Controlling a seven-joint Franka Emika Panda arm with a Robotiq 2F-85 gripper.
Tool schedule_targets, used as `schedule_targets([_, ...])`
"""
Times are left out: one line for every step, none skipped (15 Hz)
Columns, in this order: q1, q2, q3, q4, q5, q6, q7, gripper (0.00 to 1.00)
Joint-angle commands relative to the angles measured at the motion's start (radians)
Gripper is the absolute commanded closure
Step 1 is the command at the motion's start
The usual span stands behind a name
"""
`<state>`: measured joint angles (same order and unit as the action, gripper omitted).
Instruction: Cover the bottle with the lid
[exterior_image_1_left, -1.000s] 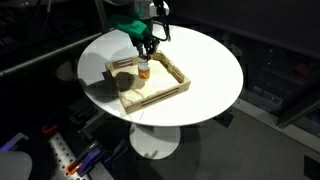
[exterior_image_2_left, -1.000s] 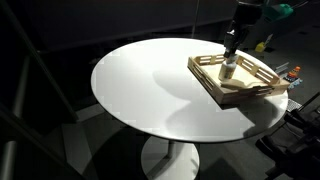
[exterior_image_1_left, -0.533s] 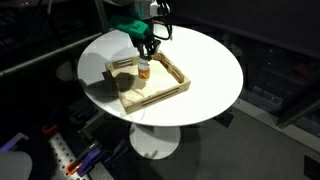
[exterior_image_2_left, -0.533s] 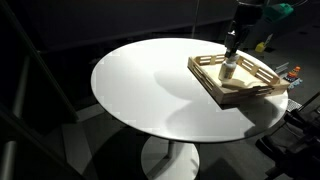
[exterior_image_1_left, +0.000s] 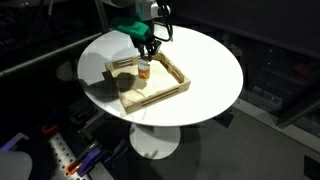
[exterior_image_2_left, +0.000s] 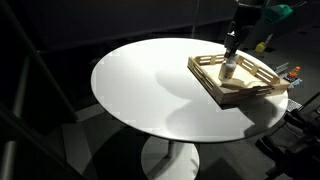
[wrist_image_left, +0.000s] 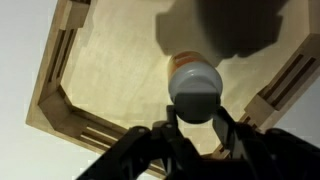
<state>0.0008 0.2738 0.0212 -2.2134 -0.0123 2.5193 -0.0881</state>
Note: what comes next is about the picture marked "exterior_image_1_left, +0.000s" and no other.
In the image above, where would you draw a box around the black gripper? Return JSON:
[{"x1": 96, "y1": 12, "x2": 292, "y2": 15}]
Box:
[{"x1": 133, "y1": 30, "x2": 163, "y2": 63}]

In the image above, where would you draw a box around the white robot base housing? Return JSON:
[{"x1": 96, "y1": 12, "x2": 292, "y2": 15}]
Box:
[{"x1": 0, "y1": 151, "x2": 33, "y2": 180}]

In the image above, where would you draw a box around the orange label pill bottle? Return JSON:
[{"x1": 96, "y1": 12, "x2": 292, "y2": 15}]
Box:
[{"x1": 137, "y1": 61, "x2": 152, "y2": 81}]

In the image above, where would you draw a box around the light wooden slatted tray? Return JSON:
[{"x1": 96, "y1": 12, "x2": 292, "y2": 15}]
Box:
[{"x1": 105, "y1": 50, "x2": 192, "y2": 115}]

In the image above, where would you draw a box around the dark blue bar clamp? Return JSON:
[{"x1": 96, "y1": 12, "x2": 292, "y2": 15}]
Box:
[{"x1": 103, "y1": 138, "x2": 130, "y2": 165}]

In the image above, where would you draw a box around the orange and blue bar clamp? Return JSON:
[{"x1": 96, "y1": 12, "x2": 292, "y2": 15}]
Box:
[
  {"x1": 65, "y1": 139, "x2": 103, "y2": 177},
  {"x1": 41, "y1": 109, "x2": 73, "y2": 136}
]

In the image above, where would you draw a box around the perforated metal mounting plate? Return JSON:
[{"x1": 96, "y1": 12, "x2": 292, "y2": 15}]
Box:
[{"x1": 48, "y1": 130, "x2": 92, "y2": 180}]

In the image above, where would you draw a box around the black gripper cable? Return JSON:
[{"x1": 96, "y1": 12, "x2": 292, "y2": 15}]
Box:
[{"x1": 155, "y1": 0, "x2": 175, "y2": 43}]

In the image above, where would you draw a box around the dark metal frame post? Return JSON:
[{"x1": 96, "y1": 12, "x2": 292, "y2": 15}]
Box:
[{"x1": 94, "y1": 0, "x2": 111, "y2": 34}]

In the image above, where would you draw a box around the white round table pedestal base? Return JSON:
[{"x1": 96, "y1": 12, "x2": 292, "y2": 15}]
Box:
[{"x1": 129, "y1": 122, "x2": 182, "y2": 160}]

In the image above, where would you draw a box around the purple clamp handle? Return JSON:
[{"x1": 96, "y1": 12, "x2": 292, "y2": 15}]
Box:
[{"x1": 0, "y1": 132, "x2": 30, "y2": 152}]

